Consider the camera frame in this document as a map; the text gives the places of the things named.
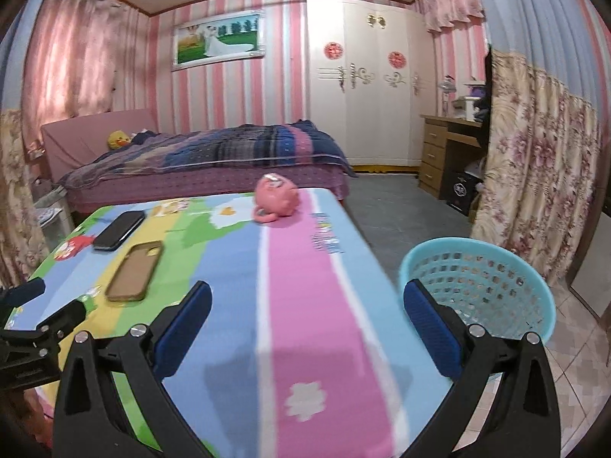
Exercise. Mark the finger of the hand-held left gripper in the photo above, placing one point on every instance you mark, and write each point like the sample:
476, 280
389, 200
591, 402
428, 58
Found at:
24, 292
52, 322

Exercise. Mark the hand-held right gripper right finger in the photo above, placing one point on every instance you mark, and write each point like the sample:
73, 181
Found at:
432, 334

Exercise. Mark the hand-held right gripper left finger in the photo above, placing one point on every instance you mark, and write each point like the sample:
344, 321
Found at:
184, 329

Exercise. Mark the blue plastic basket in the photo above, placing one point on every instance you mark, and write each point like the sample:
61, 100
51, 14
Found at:
477, 281

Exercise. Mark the brown phone case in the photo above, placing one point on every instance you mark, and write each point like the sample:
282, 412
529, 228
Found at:
133, 272

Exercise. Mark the white nightstand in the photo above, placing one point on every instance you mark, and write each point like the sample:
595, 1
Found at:
52, 214

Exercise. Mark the floral curtain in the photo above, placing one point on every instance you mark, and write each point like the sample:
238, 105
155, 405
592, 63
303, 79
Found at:
16, 191
539, 162

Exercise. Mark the black phone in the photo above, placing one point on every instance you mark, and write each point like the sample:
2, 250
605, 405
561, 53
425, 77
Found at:
119, 230

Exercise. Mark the black box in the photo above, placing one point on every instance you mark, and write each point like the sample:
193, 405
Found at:
458, 191

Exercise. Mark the pink pig toy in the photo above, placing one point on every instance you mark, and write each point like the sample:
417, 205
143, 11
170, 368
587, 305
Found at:
277, 198

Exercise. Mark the pink bed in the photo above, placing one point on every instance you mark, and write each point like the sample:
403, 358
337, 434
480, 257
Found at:
76, 138

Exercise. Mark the white panel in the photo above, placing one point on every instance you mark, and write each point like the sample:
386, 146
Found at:
594, 272

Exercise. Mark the yellow duck plush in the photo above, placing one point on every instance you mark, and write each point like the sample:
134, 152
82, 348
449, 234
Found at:
118, 140

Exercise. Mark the wooden desk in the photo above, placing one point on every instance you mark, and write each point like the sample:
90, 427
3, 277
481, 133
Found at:
437, 152

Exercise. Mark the purple striped blanket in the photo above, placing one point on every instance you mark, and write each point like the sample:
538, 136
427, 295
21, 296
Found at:
238, 148

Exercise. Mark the white wardrobe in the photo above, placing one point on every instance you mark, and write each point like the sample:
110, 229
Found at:
372, 114

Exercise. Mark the white box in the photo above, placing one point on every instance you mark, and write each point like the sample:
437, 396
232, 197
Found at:
465, 109

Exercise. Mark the pink curtain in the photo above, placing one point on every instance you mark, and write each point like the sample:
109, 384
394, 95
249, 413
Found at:
76, 57

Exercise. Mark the desk lamp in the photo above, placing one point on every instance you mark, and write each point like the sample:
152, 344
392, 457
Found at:
447, 87

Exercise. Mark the red paper-cut sticker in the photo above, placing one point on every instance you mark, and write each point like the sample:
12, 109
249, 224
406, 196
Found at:
332, 50
396, 58

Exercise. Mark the pink curtain valance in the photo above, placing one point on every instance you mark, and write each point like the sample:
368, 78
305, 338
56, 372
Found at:
453, 0

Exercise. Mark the framed wall picture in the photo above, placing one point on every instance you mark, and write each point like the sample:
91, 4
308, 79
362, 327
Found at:
217, 40

